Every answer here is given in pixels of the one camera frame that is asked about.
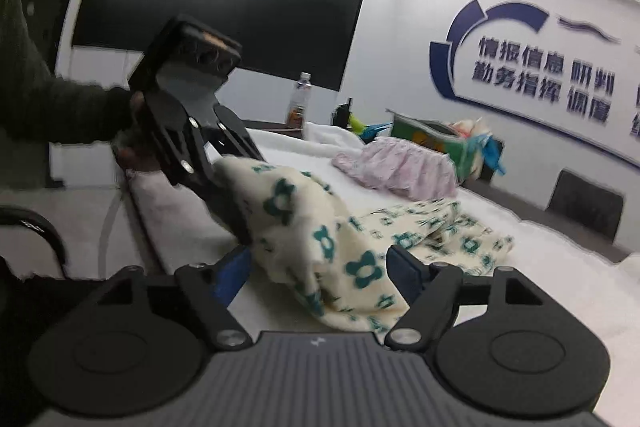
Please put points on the blue plastic bag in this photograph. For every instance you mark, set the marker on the blue plastic bag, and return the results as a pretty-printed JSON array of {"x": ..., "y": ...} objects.
[{"x": 490, "y": 150}]

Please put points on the clear plastic bottle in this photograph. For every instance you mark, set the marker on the clear plastic bottle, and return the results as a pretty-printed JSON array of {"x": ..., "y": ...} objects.
[{"x": 299, "y": 101}]

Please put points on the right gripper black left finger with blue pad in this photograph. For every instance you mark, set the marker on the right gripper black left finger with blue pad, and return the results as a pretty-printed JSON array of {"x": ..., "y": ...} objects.
[{"x": 210, "y": 290}]

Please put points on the cream garment teal flower print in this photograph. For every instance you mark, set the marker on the cream garment teal flower print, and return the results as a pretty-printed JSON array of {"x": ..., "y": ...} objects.
[{"x": 305, "y": 237}]

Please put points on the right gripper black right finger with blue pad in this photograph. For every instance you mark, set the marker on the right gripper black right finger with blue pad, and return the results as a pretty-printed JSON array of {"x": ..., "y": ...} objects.
[{"x": 430, "y": 291}]

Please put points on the black walkie talkie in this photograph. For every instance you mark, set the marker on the black walkie talkie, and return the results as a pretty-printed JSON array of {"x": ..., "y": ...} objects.
[{"x": 342, "y": 114}]

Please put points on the person's left hand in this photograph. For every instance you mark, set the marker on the person's left hand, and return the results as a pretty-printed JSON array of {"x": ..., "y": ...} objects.
[{"x": 131, "y": 148}]

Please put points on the dark sleeved left forearm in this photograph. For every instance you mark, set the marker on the dark sleeved left forearm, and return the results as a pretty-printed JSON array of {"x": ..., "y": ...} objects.
[{"x": 37, "y": 106}]

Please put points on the pink floral skirt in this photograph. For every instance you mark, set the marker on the pink floral skirt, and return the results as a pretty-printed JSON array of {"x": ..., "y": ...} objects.
[{"x": 402, "y": 168}]

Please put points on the yellow green toy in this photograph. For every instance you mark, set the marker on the yellow green toy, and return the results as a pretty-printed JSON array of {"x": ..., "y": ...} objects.
[{"x": 366, "y": 132}]

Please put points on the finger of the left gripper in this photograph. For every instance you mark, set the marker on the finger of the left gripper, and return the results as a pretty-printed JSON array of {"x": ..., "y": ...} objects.
[
  {"x": 219, "y": 199},
  {"x": 230, "y": 136}
]

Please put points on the black chair back left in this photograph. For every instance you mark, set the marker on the black chair back left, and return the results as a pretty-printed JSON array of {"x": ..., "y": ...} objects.
[{"x": 591, "y": 205}]

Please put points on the green cardboard box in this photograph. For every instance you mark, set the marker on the green cardboard box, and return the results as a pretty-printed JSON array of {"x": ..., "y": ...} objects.
[{"x": 463, "y": 151}]

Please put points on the black office chair armrest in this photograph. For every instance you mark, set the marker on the black office chair armrest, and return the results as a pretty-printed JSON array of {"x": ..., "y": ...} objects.
[{"x": 19, "y": 217}]

